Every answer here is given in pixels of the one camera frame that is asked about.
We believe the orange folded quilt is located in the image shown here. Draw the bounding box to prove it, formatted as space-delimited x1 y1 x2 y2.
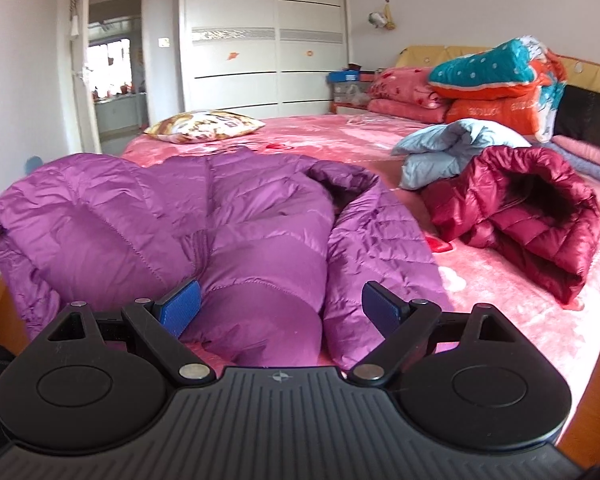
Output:
429 49 569 137

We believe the purple down jacket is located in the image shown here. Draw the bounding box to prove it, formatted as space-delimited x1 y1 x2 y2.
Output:
0 150 451 368

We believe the blue box on nightstand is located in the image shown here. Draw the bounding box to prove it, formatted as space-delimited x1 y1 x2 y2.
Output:
327 70 360 84

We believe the white room door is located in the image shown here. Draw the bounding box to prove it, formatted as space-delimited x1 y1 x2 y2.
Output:
70 0 102 153

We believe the black cushion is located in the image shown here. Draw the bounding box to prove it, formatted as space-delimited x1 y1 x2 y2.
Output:
554 84 600 148

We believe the dark red down jacket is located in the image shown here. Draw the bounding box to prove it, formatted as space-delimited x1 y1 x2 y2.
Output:
420 145 600 304

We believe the light blue down jacket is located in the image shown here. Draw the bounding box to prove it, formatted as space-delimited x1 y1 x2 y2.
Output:
391 118 531 191

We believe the yellow padded headboard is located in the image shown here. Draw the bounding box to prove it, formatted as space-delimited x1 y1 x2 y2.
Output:
396 46 600 93

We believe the wall lamp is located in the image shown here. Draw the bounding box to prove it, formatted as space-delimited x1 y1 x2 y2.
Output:
368 0 396 30

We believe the pink folded quilt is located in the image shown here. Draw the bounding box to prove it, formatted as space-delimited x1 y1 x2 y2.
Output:
367 67 450 124

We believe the teal dotted folded quilt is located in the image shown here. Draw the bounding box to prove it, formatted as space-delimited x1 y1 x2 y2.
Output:
429 38 538 90

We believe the white sliding wardrobe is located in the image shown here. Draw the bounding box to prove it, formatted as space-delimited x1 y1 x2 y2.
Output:
178 0 348 118

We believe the pink bed blanket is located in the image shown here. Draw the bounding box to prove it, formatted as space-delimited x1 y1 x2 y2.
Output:
122 113 600 422

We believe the patterned yellow pillow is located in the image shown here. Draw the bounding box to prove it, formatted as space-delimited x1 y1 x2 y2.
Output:
144 110 265 144

